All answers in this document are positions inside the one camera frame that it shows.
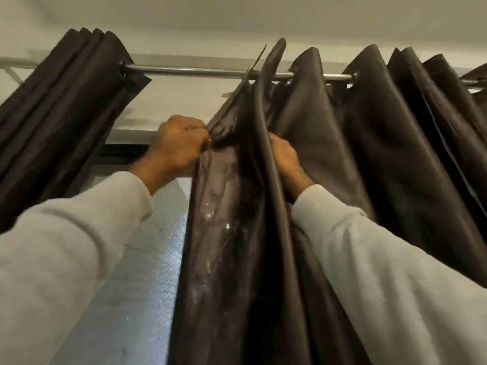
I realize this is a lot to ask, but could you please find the person's left forearm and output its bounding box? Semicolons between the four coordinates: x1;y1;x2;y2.
0;170;155;365

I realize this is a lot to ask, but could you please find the dark brown curtain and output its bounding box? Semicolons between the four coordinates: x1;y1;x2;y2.
168;38;487;365
0;28;152;233

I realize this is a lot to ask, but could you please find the silver curtain rod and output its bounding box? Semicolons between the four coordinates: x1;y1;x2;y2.
121;63;487;87

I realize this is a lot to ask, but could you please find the person's right forearm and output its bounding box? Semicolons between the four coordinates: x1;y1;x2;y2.
291;184;487;365

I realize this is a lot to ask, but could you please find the person's left hand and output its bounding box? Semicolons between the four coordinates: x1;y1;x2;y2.
129;115;212;196

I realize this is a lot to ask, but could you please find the person's right hand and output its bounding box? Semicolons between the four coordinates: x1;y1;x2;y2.
269;132;316;204

